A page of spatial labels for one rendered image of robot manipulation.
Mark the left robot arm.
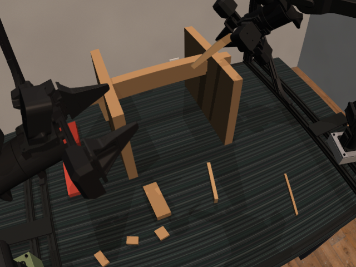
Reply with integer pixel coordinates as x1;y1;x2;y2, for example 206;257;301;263
230;0;356;152

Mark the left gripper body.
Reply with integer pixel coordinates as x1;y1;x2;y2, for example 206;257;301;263
213;0;274;66

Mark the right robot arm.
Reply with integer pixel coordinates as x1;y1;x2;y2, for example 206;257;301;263
0;81;60;267

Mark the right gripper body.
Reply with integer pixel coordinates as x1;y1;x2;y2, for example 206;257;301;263
11;79;107;199

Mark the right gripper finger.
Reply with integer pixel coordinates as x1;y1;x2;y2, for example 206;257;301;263
55;82;110;120
82;121;139;183

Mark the wooden rail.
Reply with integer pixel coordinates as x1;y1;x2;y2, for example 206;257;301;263
110;54;207;100

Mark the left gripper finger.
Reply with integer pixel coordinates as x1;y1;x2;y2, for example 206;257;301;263
224;41;236;47
215;18;234;41

